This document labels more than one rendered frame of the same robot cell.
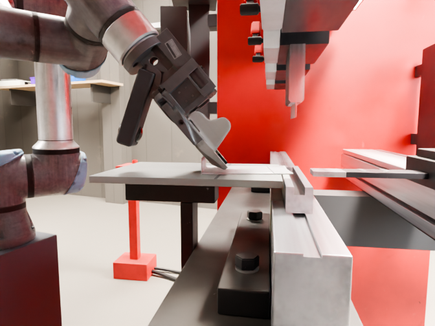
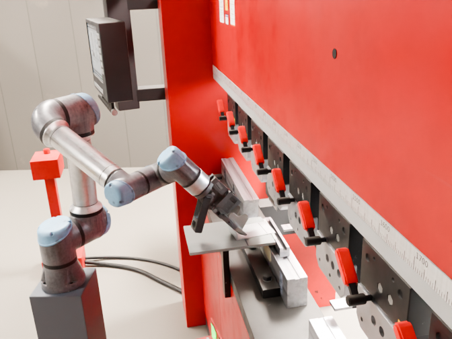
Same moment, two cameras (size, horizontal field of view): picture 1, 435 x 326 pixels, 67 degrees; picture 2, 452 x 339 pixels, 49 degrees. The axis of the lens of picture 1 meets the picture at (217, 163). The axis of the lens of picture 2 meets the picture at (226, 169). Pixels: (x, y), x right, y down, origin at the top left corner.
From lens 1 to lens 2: 1.15 m
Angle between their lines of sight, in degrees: 23
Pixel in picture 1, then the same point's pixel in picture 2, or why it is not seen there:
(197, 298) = (251, 294)
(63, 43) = (157, 185)
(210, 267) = (245, 279)
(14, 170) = (73, 234)
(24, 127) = not seen: outside the picture
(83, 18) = (175, 179)
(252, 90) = (200, 107)
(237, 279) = (267, 285)
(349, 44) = not seen: hidden behind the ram
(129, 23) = (201, 181)
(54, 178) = (95, 232)
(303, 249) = (293, 276)
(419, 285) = not seen: hidden behind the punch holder
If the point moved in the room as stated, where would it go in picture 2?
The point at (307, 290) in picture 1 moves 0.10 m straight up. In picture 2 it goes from (296, 287) to (296, 256)
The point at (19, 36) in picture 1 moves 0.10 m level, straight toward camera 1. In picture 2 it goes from (142, 192) to (167, 200)
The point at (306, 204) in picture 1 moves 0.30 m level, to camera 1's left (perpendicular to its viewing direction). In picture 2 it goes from (287, 253) to (190, 274)
